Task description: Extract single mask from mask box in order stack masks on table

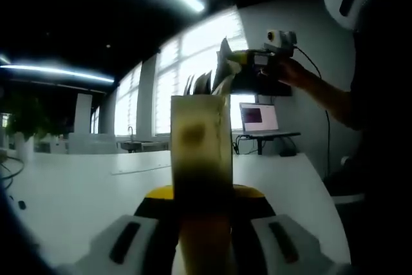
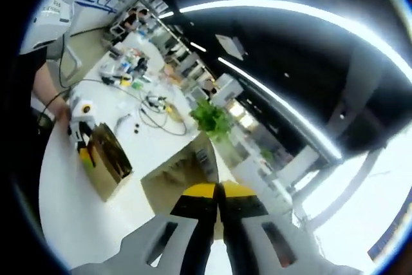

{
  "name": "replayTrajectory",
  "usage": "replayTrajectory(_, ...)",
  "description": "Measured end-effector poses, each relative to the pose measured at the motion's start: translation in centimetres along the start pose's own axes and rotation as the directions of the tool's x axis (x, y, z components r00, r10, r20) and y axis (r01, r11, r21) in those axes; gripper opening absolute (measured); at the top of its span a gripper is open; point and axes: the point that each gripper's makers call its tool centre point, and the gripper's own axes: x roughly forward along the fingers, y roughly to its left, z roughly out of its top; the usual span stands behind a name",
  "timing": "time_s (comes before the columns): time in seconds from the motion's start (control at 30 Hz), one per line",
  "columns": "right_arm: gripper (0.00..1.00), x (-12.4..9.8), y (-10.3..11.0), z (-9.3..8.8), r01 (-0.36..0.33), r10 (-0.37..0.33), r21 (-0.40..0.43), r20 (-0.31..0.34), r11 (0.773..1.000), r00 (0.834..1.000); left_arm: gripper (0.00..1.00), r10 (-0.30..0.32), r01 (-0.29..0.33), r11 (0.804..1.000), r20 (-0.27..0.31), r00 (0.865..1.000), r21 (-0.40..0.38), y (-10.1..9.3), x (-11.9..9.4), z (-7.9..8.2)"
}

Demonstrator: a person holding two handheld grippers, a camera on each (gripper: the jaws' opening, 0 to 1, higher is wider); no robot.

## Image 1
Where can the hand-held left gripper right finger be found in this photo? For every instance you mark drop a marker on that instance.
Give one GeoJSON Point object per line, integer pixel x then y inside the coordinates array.
{"type": "Point", "coordinates": [257, 246]}

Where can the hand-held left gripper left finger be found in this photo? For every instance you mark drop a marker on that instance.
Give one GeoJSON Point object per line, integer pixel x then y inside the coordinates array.
{"type": "Point", "coordinates": [145, 242]}

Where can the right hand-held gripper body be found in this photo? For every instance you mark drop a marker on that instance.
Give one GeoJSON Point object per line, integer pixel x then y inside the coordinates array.
{"type": "Point", "coordinates": [277, 43]}

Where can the gold foil mask packet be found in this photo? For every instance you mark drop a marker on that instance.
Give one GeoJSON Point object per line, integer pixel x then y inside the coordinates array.
{"type": "Point", "coordinates": [222, 72]}

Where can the gold paper bag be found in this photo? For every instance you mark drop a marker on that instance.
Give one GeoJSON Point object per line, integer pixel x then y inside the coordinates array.
{"type": "Point", "coordinates": [199, 159]}

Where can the person's right hand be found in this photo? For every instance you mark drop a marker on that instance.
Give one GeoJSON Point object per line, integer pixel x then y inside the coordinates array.
{"type": "Point", "coordinates": [296, 75]}

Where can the large window with blinds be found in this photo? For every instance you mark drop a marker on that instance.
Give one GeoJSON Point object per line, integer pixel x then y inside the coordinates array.
{"type": "Point", "coordinates": [199, 46]}

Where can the open laptop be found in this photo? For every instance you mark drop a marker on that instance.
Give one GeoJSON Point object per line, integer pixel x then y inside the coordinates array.
{"type": "Point", "coordinates": [260, 117]}

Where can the white table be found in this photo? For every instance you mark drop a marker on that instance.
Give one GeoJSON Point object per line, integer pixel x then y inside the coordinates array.
{"type": "Point", "coordinates": [80, 197]}

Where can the steel sink counter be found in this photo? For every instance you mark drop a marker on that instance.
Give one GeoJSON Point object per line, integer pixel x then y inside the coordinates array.
{"type": "Point", "coordinates": [145, 146]}

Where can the black computer mouse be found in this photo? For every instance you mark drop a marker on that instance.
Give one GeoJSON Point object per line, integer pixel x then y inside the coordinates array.
{"type": "Point", "coordinates": [288, 153]}

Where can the metal sink faucet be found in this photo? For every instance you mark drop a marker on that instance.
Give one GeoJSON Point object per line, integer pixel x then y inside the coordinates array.
{"type": "Point", "coordinates": [131, 133]}

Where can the white cabinet counter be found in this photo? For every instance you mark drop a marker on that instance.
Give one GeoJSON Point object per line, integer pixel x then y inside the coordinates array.
{"type": "Point", "coordinates": [93, 144]}

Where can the person in black shirt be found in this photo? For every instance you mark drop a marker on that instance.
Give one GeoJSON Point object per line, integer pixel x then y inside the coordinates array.
{"type": "Point", "coordinates": [386, 94]}

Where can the narrow window with blinds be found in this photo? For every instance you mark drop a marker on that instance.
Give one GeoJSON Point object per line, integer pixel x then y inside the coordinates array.
{"type": "Point", "coordinates": [128, 104]}

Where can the white plant pot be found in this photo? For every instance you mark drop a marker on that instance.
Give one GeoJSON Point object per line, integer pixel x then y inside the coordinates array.
{"type": "Point", "coordinates": [25, 149]}

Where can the green potted plant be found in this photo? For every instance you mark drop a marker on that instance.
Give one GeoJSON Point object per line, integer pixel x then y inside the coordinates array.
{"type": "Point", "coordinates": [29, 117]}

